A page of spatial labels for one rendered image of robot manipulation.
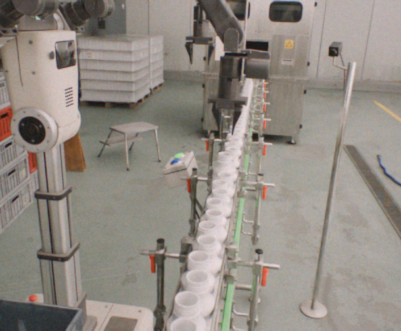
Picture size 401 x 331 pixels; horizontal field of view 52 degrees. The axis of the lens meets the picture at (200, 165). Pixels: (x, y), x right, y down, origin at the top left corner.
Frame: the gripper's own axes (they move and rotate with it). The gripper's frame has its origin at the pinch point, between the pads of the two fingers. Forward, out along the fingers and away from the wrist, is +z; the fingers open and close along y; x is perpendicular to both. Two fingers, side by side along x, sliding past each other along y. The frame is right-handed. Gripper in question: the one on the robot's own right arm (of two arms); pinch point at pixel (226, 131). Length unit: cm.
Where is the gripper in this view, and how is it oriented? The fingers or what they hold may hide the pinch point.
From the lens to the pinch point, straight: 111.0
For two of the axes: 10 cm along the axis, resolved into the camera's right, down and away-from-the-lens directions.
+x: 1.4, -3.3, 9.3
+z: -0.5, 9.4, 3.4
